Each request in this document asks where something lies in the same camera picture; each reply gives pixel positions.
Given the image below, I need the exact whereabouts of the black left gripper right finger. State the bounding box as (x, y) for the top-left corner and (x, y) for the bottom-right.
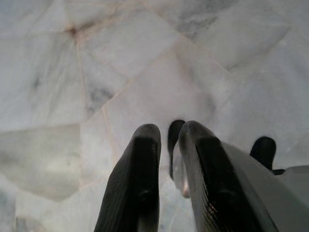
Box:
(178, 120), (279, 232)

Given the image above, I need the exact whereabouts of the grey robot leg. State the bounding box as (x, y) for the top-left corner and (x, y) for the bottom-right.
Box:
(223, 142), (309, 232)

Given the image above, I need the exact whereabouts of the black robot foot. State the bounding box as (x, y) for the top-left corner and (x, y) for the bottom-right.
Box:
(249, 136), (287, 176)

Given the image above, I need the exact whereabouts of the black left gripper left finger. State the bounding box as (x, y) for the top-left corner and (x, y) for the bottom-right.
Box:
(93, 123), (162, 232)

